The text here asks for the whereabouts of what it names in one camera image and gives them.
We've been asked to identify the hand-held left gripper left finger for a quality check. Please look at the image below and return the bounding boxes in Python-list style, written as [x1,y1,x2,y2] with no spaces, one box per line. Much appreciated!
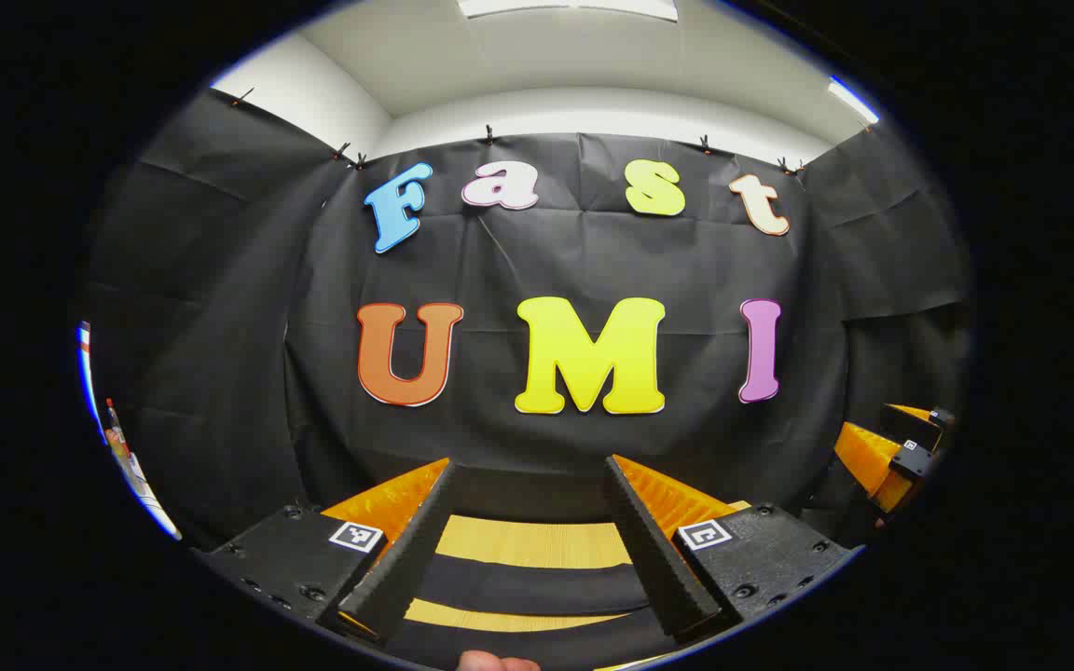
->
[190,457,459,649]

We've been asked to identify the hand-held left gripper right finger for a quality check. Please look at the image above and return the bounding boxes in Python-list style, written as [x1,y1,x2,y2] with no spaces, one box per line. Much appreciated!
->
[603,454,866,646]

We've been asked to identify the dark jeans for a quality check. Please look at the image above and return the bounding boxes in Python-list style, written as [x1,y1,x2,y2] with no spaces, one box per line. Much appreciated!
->
[386,552,687,671]

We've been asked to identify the black backdrop cloth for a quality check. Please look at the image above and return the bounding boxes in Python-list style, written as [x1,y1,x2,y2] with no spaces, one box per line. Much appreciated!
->
[80,89,971,551]

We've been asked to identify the ceiling light panel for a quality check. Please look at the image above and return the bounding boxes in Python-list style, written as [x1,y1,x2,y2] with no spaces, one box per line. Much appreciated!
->
[826,76,881,126]
[458,0,680,22]

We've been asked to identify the row of black cloth clips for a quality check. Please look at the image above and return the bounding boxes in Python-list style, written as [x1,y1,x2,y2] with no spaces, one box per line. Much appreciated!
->
[229,89,804,176]

